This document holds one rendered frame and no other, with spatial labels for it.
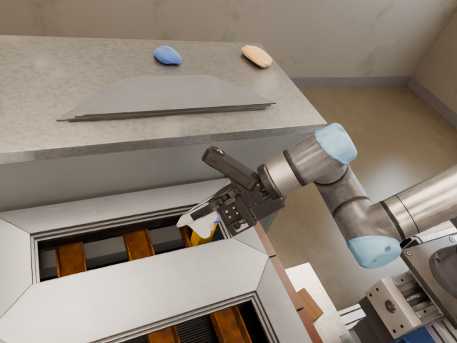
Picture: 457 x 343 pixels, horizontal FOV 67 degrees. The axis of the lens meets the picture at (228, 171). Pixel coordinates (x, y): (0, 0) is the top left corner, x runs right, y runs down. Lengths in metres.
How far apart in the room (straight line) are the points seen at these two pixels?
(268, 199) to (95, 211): 0.64
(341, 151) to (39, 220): 0.86
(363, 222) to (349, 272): 1.74
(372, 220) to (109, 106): 0.82
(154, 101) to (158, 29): 1.72
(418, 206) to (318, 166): 0.17
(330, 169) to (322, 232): 1.84
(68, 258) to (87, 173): 0.29
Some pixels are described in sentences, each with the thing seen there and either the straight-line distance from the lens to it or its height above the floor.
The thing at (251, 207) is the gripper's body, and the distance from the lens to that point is 0.65.
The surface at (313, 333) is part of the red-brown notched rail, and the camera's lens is 1.10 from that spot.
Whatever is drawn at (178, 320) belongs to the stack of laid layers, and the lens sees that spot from 1.00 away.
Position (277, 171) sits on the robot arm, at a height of 1.36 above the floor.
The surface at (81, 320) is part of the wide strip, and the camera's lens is 0.98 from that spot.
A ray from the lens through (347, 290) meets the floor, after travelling 2.29.
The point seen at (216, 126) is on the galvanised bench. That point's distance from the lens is 1.15.
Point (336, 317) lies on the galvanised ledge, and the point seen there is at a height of 0.68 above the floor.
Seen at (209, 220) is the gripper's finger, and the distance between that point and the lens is 0.67.
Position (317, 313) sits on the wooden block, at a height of 0.73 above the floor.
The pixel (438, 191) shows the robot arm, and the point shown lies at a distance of 0.65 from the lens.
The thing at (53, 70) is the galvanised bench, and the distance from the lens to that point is 1.33.
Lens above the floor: 1.76
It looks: 44 degrees down
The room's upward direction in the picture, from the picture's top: 19 degrees clockwise
